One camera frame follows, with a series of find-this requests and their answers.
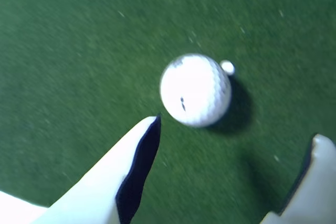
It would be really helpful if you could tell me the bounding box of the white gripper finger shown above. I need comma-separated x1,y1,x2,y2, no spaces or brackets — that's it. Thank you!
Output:
259,133,336,224
31,113,162,224

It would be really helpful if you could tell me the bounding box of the white golf ball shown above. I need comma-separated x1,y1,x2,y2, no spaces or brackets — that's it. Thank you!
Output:
159,53,233,127

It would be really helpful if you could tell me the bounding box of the long green turf mat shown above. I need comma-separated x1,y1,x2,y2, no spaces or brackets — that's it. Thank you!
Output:
0,0,336,224

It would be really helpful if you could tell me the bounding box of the small white dot marker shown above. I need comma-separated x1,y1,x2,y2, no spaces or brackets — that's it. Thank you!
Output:
219,60,235,75

